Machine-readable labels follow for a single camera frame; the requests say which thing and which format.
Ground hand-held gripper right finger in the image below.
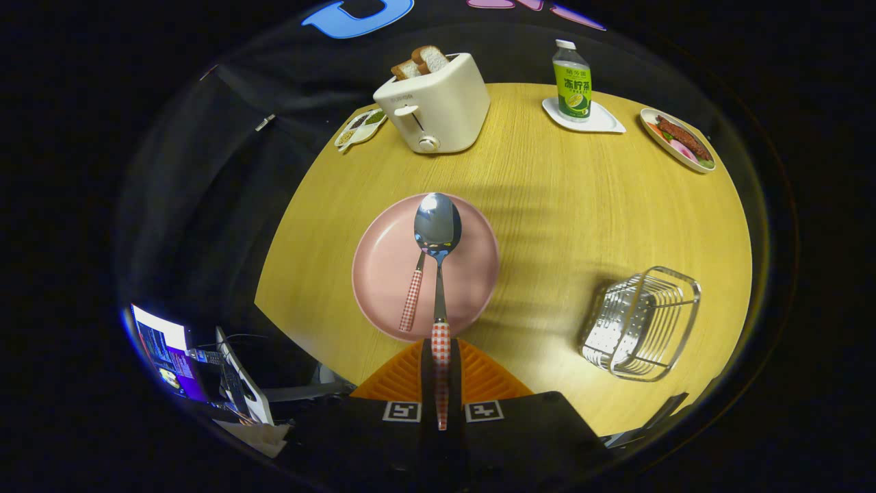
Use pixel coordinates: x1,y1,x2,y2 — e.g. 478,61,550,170
441,339,610,483

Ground fried meat piece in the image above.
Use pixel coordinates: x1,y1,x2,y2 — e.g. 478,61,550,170
655,115,712,162

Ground cream toaster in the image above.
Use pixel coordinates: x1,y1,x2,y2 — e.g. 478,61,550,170
373,53,491,155

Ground fork with checkered handle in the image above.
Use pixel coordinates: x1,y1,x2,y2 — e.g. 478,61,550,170
399,240,428,333

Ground beige cloth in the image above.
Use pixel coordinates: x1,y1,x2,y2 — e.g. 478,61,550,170
216,419,292,458

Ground metal wire basket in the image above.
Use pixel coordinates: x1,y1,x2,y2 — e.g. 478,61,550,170
580,266,702,382

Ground white divided bean dish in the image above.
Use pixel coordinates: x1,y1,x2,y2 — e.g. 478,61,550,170
334,108,388,153

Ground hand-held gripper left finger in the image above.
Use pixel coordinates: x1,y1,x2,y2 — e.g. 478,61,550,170
291,339,439,480

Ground white food plate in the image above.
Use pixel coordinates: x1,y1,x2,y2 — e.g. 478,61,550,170
640,108,717,174

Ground pink plate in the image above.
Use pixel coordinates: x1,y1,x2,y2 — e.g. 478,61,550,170
352,193,501,342

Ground green tea bottle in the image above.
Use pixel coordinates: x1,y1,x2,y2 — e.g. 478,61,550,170
552,39,593,123

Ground white square coaster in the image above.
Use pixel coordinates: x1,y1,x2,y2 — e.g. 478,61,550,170
542,96,626,134

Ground open laptop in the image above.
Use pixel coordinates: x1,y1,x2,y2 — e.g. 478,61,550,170
130,305,274,425

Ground spoon with checkered handle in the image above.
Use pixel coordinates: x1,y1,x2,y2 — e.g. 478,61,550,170
413,192,463,431

